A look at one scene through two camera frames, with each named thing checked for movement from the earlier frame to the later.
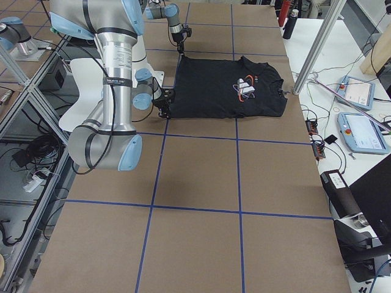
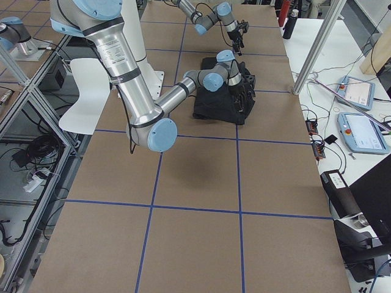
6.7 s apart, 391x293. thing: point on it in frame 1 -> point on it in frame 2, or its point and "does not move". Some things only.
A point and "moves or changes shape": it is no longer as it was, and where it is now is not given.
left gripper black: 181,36 -> 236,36
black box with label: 342,199 does not move
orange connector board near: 318,150 does not move
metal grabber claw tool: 317,80 does not move
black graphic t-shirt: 216,86 moves or changes shape
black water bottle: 290,24 does not move
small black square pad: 330,139 does not move
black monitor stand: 364,240 does not move
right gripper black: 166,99 -> 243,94
